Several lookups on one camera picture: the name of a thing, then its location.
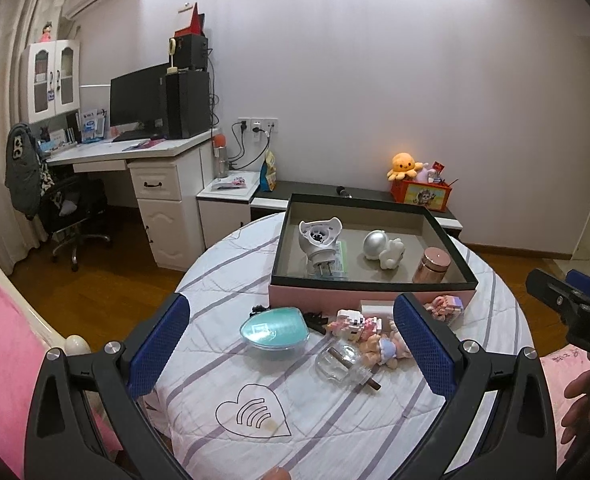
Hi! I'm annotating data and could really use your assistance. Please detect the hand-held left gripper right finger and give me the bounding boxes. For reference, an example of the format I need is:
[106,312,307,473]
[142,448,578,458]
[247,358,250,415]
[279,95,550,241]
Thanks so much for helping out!
[392,292,558,480]

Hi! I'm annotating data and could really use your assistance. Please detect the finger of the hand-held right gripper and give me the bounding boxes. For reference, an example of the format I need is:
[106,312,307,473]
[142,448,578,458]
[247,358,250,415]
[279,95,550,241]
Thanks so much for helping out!
[564,268,590,306]
[526,268,583,323]

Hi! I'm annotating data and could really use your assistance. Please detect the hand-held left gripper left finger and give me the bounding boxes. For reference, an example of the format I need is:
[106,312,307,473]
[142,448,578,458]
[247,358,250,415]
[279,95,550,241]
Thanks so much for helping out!
[23,292,191,480]

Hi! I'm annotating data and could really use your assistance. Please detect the baby doll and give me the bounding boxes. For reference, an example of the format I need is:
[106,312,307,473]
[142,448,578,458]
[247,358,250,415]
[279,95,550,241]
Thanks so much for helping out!
[359,332,417,369]

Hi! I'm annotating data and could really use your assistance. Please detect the white pink block figure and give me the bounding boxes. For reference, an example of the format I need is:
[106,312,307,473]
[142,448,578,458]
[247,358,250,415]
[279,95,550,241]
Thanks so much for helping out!
[327,308,382,344]

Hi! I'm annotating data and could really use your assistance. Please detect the pink storage box black rim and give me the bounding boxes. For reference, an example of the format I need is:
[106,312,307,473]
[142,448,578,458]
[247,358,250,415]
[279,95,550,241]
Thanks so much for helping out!
[268,193,479,332]

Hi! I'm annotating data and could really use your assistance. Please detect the glass perfume bottle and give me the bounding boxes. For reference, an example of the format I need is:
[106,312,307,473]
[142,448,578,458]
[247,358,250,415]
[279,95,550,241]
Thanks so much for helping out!
[314,344,384,392]

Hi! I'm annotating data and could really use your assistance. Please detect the black hair clip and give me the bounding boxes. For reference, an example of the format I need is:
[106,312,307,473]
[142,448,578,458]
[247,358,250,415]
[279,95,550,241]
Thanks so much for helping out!
[302,310,332,334]

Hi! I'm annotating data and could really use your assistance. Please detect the teal heart-shaped box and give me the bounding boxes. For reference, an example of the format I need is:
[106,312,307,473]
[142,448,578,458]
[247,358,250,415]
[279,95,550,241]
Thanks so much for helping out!
[239,306,310,354]

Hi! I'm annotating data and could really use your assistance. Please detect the person's right hand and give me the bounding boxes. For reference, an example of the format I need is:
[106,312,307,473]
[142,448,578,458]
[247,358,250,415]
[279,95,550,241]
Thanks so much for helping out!
[562,365,590,437]

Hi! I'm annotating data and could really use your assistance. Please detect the pink printed quilt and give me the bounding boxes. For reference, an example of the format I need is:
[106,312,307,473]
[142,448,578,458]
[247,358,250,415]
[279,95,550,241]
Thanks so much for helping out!
[534,344,590,441]

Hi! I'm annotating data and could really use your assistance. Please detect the rose gold cylinder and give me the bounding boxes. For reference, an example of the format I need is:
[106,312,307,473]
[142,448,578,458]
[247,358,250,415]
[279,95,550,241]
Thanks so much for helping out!
[412,246,451,285]

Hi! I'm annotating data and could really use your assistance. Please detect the silver white astronaut figure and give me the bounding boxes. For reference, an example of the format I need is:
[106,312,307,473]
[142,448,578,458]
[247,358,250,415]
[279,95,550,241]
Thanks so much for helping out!
[363,229,406,269]

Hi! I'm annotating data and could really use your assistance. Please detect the clear plastic box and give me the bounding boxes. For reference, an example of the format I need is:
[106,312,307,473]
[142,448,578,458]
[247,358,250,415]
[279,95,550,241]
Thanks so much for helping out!
[307,240,352,281]

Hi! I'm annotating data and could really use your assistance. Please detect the small white side cabinet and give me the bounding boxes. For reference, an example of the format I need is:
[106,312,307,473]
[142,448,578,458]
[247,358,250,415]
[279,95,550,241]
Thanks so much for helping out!
[197,172,261,252]

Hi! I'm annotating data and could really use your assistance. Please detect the white desk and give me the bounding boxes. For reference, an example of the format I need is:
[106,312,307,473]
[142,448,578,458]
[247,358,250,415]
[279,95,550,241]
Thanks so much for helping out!
[47,127,221,274]

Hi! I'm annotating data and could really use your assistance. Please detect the red printed storage box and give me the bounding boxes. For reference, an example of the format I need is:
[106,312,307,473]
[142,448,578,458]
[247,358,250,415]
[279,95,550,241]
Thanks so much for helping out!
[389,177,454,211]

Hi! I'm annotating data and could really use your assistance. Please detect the white plug-in device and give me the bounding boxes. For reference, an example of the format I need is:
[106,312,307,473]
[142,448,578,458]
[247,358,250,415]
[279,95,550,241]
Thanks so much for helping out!
[298,217,344,277]

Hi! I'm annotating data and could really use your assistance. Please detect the pink fleece blanket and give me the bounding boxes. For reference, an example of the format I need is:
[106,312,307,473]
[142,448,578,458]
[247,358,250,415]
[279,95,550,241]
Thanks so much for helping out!
[0,259,126,467]

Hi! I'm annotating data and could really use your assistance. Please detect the black office chair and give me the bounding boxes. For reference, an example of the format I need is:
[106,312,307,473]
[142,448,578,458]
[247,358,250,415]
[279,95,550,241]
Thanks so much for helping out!
[37,174,114,272]

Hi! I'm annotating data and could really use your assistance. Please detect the purple plush toy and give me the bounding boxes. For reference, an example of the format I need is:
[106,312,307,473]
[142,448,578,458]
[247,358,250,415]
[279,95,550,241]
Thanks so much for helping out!
[414,162,441,184]

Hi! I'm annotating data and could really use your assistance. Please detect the orange octopus plush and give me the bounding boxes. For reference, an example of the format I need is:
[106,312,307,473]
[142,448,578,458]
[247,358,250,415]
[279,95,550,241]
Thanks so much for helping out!
[386,152,424,181]

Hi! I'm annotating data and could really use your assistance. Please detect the black white spotted cushion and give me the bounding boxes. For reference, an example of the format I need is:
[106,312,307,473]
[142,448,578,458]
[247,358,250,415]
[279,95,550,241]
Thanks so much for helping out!
[41,166,74,217]

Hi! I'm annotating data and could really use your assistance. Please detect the black white low cabinet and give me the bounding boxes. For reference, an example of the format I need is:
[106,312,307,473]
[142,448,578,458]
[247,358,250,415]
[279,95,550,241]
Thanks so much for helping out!
[249,179,464,242]

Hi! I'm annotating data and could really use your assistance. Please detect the water bottle orange lid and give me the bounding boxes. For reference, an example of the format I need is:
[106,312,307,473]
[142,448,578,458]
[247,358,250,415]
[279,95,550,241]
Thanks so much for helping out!
[213,133,230,180]

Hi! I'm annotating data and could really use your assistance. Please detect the blue yellow snack bag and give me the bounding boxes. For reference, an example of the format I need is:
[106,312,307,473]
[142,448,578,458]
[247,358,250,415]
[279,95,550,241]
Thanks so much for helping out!
[259,150,279,192]

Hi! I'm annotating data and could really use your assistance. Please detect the black keyboard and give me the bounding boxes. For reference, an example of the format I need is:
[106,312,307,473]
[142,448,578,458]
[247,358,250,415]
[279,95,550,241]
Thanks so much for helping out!
[112,129,166,143]

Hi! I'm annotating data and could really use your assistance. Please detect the grey jacket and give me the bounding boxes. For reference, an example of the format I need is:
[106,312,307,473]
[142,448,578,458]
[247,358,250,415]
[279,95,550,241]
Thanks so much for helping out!
[4,122,51,219]

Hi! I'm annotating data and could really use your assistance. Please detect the blue white box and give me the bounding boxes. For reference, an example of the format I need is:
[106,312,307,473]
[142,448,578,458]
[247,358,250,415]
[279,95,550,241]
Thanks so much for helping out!
[77,108,108,142]

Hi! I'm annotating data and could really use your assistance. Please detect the black computer tower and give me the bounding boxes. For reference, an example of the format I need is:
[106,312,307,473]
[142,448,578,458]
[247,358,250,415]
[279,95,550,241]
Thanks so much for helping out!
[164,70,211,140]

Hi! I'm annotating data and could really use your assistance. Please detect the black computer monitor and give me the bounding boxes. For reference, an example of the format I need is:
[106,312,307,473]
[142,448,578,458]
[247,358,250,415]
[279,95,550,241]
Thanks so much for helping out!
[109,63,170,134]

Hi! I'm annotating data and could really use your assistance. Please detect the white glass-door cabinet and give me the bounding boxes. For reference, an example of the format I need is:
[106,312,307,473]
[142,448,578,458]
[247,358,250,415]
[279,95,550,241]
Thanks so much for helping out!
[19,38,82,124]

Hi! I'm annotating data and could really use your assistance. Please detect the black speaker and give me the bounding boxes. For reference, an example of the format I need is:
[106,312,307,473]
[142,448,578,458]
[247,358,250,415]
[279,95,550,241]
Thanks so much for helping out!
[174,34,210,72]

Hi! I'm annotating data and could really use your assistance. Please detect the white bed frame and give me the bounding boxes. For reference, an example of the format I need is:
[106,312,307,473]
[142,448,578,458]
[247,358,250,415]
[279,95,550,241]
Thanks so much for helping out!
[0,241,94,362]

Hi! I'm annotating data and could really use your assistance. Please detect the black power cable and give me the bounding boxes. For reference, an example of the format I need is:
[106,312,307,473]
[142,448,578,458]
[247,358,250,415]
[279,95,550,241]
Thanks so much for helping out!
[230,120,272,172]

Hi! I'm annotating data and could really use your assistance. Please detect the white wall outlets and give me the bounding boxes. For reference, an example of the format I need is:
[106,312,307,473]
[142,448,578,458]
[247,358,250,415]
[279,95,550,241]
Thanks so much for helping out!
[238,117,280,134]

